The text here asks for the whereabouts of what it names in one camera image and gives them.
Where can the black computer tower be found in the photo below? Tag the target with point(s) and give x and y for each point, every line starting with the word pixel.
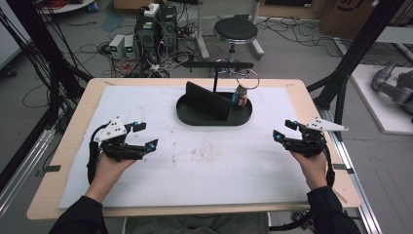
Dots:
pixel 151 32

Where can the grey power supply unit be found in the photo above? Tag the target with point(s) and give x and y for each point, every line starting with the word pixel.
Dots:
pixel 130 45
pixel 116 45

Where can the white table mat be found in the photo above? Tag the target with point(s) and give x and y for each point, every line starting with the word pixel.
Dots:
pixel 195 175

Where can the black wallet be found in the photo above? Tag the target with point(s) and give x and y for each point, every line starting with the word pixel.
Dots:
pixel 207 100

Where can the black metal frame post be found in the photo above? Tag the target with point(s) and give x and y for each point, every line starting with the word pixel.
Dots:
pixel 357 52

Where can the aluminium rail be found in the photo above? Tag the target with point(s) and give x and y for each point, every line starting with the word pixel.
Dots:
pixel 22 172
pixel 357 185

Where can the black oval tray with hanger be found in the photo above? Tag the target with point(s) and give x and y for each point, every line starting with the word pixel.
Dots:
pixel 207 122

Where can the white platform board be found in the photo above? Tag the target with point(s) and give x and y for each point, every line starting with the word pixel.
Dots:
pixel 367 97

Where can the person's right hand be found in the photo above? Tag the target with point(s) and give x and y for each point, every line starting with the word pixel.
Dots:
pixel 311 169

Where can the black tape strip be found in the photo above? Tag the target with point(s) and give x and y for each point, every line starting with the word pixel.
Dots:
pixel 52 169
pixel 342 167

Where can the wooden table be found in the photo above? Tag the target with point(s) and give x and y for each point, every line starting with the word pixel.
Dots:
pixel 69 136

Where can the white power strip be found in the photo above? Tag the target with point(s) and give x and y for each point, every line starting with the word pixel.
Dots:
pixel 151 9

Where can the black round stool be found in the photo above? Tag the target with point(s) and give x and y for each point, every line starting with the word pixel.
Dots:
pixel 236 30

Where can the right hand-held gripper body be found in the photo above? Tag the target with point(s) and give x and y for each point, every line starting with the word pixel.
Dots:
pixel 308 143

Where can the cardboard box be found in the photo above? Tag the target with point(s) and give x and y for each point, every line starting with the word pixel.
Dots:
pixel 347 18

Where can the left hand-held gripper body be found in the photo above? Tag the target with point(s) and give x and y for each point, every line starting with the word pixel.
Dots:
pixel 121 149

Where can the person's left hand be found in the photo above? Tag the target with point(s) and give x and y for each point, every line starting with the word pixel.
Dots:
pixel 107 175

